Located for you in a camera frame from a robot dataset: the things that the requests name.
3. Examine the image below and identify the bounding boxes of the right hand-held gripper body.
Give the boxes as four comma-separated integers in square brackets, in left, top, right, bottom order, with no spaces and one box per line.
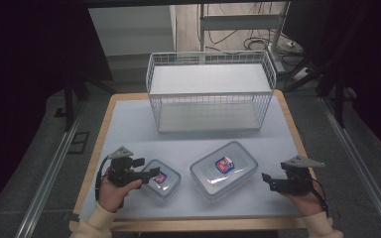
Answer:
[277,155,326,195]

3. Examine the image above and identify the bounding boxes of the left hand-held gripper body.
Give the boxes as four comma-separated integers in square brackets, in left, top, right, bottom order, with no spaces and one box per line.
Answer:
[107,146,144,188]

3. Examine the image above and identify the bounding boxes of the small clear plastic food container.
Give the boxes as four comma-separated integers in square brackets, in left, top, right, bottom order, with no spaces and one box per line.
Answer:
[140,159,183,201]

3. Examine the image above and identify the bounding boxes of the large clear plastic food container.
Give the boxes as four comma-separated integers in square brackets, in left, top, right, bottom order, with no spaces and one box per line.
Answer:
[189,140,259,201]

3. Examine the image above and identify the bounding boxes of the white wire two-tier rack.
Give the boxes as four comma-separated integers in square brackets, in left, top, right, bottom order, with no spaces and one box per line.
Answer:
[145,50,278,134]

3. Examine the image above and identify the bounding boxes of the person's right hand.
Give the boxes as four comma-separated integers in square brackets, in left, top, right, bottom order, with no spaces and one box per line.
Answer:
[282,180,327,217]

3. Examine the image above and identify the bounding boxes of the person's left hand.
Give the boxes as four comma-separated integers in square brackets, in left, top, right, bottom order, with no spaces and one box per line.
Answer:
[97,168,144,213]

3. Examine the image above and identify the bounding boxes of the light blue table mat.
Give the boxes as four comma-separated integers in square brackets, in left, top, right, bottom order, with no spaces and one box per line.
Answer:
[78,96,319,220]

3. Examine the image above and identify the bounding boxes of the dark floor plate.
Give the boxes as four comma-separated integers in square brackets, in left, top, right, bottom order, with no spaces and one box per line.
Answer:
[66,131,91,155]

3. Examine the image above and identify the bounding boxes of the black tripod stand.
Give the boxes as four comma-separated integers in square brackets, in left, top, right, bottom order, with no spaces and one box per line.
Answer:
[284,49,349,130]

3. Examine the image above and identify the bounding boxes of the black stand legs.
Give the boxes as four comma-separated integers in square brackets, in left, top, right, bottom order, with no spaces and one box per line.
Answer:
[62,74,115,133]

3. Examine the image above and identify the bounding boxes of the white power strip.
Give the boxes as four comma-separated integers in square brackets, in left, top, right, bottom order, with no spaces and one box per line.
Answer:
[292,66,313,82]

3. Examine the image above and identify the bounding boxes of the white board panel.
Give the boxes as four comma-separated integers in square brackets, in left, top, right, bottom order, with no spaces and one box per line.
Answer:
[87,4,177,58]

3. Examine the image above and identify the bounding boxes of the left hand-held gripper black cable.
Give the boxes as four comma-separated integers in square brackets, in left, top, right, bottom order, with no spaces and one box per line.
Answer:
[94,155,112,202]

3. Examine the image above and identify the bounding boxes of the hand-held gripper black cable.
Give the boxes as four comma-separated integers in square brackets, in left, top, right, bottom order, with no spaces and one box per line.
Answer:
[94,155,112,202]
[311,177,330,217]

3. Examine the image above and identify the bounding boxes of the right hand-held gripper black cable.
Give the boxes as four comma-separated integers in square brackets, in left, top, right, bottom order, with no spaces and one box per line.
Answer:
[311,177,330,217]

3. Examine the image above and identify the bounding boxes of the aluminium floor rail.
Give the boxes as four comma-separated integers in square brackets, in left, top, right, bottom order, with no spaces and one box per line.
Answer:
[14,101,87,238]
[319,96,381,238]

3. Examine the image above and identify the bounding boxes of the black floor cables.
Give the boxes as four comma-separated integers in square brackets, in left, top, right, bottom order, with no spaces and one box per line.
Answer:
[207,29,307,67]

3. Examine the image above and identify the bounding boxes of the white metal stand frame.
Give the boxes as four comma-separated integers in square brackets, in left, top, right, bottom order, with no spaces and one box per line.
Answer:
[197,1,293,74]

